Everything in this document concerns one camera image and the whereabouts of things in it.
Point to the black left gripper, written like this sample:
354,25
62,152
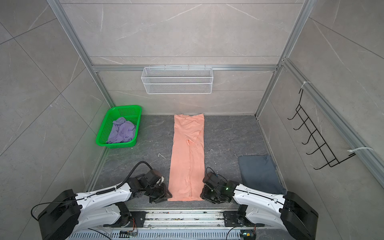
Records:
165,195

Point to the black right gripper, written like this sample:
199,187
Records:
204,195

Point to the pink graphic t-shirt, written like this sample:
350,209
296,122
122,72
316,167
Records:
187,169

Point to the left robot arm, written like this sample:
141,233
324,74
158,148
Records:
70,212

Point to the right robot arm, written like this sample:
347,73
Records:
288,212

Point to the folded blue-grey t-shirt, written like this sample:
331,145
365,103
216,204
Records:
259,173

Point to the purple t-shirt in basket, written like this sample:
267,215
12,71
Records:
123,131

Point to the green plastic laundry basket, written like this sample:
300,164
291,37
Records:
130,113

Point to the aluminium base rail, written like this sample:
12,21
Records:
184,225

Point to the white wire mesh basket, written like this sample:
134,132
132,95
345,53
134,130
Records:
177,80

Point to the black wire hook rack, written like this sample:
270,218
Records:
315,137

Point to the white cable tie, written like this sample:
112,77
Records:
360,148

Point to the aluminium frame profile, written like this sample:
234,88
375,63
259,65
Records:
369,158

